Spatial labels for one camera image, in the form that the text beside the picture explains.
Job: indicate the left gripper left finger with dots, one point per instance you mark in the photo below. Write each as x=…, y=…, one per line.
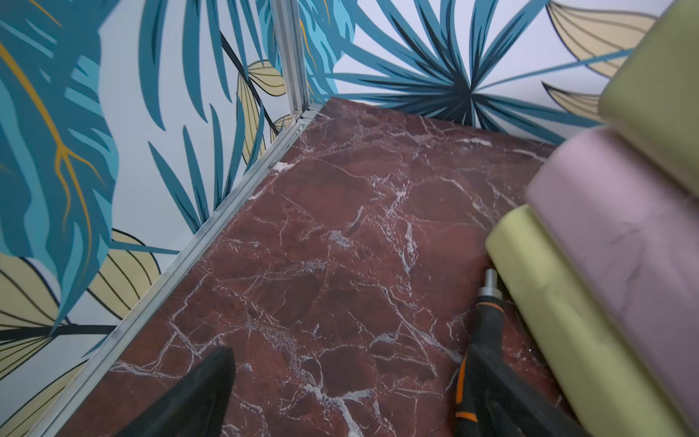
x=195, y=406

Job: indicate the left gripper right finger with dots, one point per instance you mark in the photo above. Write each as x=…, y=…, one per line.
x=505, y=405

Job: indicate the pale green drawer cabinet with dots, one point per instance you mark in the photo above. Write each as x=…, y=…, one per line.
x=602, y=258

